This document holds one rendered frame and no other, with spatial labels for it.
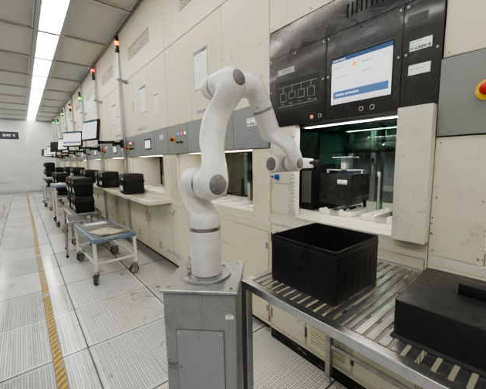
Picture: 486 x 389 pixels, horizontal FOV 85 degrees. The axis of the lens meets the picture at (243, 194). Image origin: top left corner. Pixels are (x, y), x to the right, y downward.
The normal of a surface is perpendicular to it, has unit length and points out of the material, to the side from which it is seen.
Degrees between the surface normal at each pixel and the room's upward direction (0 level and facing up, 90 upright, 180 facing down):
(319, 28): 90
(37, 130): 90
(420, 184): 90
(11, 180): 90
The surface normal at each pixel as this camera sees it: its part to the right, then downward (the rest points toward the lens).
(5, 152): 0.64, 0.09
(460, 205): -0.77, 0.10
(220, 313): -0.10, 0.13
